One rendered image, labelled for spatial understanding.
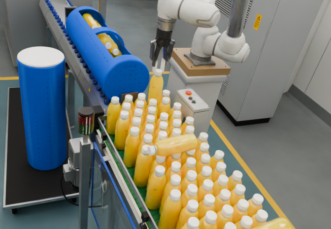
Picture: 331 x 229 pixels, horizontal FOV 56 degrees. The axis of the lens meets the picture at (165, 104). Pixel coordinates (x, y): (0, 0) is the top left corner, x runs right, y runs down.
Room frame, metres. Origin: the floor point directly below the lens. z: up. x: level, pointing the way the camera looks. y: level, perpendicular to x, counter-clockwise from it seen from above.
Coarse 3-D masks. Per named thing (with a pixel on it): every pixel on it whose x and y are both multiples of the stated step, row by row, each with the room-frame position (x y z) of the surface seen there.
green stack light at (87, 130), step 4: (80, 124) 0.95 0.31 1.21; (92, 124) 0.97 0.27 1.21; (80, 128) 0.95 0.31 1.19; (84, 128) 0.95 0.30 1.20; (88, 128) 0.96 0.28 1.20; (92, 128) 0.97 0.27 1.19; (80, 132) 0.95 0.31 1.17; (84, 132) 0.95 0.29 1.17; (88, 132) 0.96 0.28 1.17; (92, 132) 0.97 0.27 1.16
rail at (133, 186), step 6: (102, 126) 1.25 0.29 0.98; (108, 138) 1.17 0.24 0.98; (114, 150) 1.10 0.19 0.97; (120, 162) 1.03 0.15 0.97; (126, 168) 0.99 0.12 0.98; (126, 174) 0.97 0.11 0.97; (132, 180) 0.93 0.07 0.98; (132, 186) 0.91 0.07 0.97; (138, 192) 0.88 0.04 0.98; (138, 198) 0.86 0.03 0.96; (144, 204) 0.82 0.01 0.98; (144, 210) 0.81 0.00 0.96; (150, 216) 0.77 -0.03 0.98; (150, 222) 0.76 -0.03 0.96; (156, 228) 0.73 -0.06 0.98
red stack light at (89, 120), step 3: (78, 114) 0.96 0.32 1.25; (78, 117) 0.96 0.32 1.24; (81, 117) 0.95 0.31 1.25; (84, 117) 0.95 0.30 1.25; (87, 117) 0.96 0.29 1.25; (90, 117) 0.96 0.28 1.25; (93, 117) 0.98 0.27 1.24; (78, 120) 0.96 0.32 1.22; (81, 120) 0.95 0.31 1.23; (84, 120) 0.95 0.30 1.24; (87, 120) 0.95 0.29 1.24; (90, 120) 0.96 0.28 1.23; (93, 120) 0.98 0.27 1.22; (81, 123) 0.95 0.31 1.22; (84, 123) 0.95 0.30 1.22; (87, 123) 0.96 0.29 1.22; (90, 123) 0.96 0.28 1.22
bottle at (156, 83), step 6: (156, 78) 1.42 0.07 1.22; (162, 78) 1.44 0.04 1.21; (150, 84) 1.43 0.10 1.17; (156, 84) 1.41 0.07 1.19; (162, 84) 1.43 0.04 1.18; (150, 90) 1.42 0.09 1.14; (156, 90) 1.41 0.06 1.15; (162, 90) 1.44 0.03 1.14; (150, 96) 1.42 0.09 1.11; (156, 96) 1.41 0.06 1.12
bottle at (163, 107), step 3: (162, 102) 1.40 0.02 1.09; (159, 105) 1.41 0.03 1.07; (162, 105) 1.40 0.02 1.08; (165, 105) 1.40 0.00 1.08; (168, 105) 1.41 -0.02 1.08; (159, 108) 1.40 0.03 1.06; (162, 108) 1.39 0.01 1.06; (165, 108) 1.39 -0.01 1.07; (168, 108) 1.40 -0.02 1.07; (159, 111) 1.39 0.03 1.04; (162, 111) 1.38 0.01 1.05; (165, 111) 1.38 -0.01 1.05; (168, 111) 1.39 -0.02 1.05; (159, 114) 1.39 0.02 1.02; (159, 117) 1.39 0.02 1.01
